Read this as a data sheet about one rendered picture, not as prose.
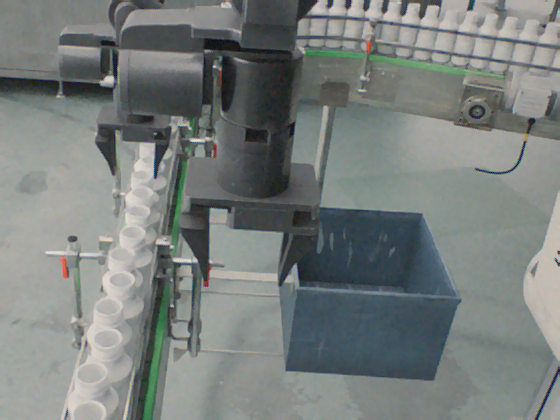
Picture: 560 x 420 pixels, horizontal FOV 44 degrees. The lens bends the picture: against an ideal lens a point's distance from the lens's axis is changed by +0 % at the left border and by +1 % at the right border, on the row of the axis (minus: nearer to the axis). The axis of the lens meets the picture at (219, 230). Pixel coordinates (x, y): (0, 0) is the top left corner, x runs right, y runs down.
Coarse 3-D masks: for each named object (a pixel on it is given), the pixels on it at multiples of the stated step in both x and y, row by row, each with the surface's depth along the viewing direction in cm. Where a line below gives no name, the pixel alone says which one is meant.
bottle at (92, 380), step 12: (84, 372) 81; (96, 372) 81; (84, 384) 78; (96, 384) 78; (108, 384) 80; (72, 396) 81; (84, 396) 78; (96, 396) 79; (108, 396) 80; (72, 408) 80; (108, 408) 80
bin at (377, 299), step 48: (336, 240) 160; (384, 240) 159; (432, 240) 147; (288, 288) 144; (336, 288) 165; (384, 288) 166; (432, 288) 145; (288, 336) 139; (336, 336) 136; (384, 336) 135; (432, 336) 135
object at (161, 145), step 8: (168, 128) 101; (120, 136) 97; (128, 136) 97; (136, 136) 97; (144, 136) 97; (152, 136) 97; (160, 136) 99; (168, 136) 99; (160, 144) 98; (168, 144) 98; (160, 152) 99; (160, 160) 100
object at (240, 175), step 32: (224, 128) 49; (288, 128) 49; (192, 160) 55; (224, 160) 50; (256, 160) 49; (288, 160) 51; (192, 192) 51; (224, 192) 51; (256, 192) 50; (288, 192) 52
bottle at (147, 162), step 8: (144, 160) 125; (152, 160) 125; (144, 168) 123; (152, 168) 122; (160, 168) 124; (152, 176) 123; (160, 176) 125; (160, 184) 124; (160, 192) 125; (160, 200) 125; (160, 208) 126; (160, 216) 128
